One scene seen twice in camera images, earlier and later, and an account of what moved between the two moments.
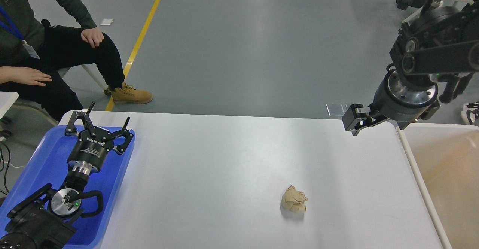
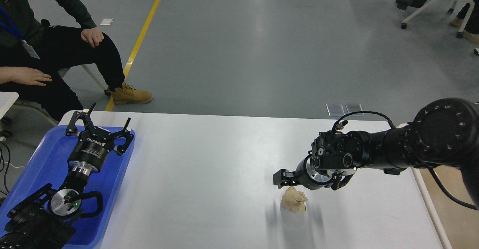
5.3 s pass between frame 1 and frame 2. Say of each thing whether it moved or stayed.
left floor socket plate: stayed
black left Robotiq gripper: stayed
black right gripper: moved
